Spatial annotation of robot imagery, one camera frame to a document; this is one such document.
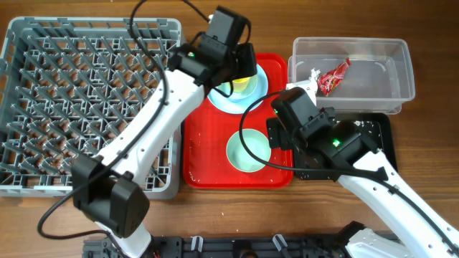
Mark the yellow plastic cup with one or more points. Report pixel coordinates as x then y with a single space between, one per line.
241 84

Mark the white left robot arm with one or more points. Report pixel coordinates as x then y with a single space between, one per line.
107 187

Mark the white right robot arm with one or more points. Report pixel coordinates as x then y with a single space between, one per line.
346 154

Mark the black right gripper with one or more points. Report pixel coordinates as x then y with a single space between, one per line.
277 137

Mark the grey dishwasher rack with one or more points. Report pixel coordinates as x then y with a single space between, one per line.
69 86

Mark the light blue plate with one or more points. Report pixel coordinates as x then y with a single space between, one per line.
222 103

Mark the white napkin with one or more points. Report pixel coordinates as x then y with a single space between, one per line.
315 74

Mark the red candy wrapper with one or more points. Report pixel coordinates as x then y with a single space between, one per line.
328 82

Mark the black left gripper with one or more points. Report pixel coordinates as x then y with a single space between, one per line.
244 67

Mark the clear plastic bin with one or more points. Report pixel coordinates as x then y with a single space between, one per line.
379 80

